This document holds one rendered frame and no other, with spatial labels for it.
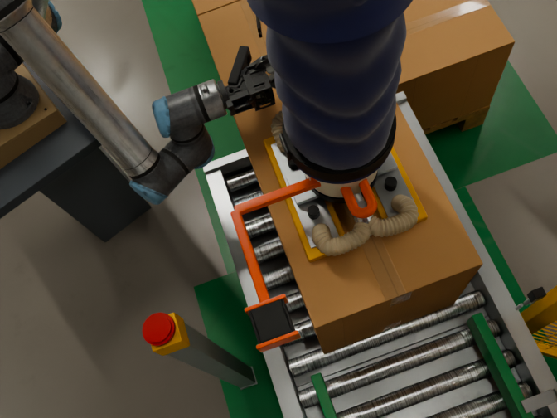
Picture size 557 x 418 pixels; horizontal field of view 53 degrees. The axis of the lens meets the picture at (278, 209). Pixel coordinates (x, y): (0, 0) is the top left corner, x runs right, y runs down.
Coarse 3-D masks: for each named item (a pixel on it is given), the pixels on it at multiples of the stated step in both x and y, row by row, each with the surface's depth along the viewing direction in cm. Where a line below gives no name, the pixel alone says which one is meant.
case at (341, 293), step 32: (256, 128) 142; (256, 160) 139; (416, 160) 133; (416, 192) 130; (288, 224) 131; (352, 224) 129; (416, 224) 127; (448, 224) 126; (288, 256) 128; (352, 256) 126; (384, 256) 125; (416, 256) 124; (448, 256) 123; (320, 288) 124; (352, 288) 123; (384, 288) 122; (416, 288) 122; (448, 288) 133; (320, 320) 122; (352, 320) 128; (384, 320) 142
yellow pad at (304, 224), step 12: (264, 144) 138; (276, 144) 137; (276, 156) 136; (276, 168) 135; (288, 168) 134; (288, 204) 131; (300, 204) 130; (312, 204) 130; (324, 204) 129; (300, 216) 129; (312, 216) 127; (324, 216) 128; (336, 216) 128; (300, 228) 128; (312, 228) 127; (336, 228) 127; (312, 240) 126; (312, 252) 126
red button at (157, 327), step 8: (152, 320) 117; (160, 320) 117; (168, 320) 117; (144, 328) 117; (152, 328) 116; (160, 328) 116; (168, 328) 116; (144, 336) 117; (152, 336) 116; (160, 336) 116; (168, 336) 116; (152, 344) 116; (160, 344) 116
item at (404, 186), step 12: (396, 156) 132; (384, 180) 130; (396, 180) 127; (408, 180) 130; (384, 192) 129; (396, 192) 128; (408, 192) 128; (384, 204) 127; (420, 204) 127; (384, 216) 127; (420, 216) 126
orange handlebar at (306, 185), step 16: (272, 192) 119; (288, 192) 119; (352, 192) 118; (368, 192) 117; (240, 208) 119; (256, 208) 120; (352, 208) 116; (368, 208) 115; (240, 224) 117; (240, 240) 116; (256, 272) 113; (256, 288) 112
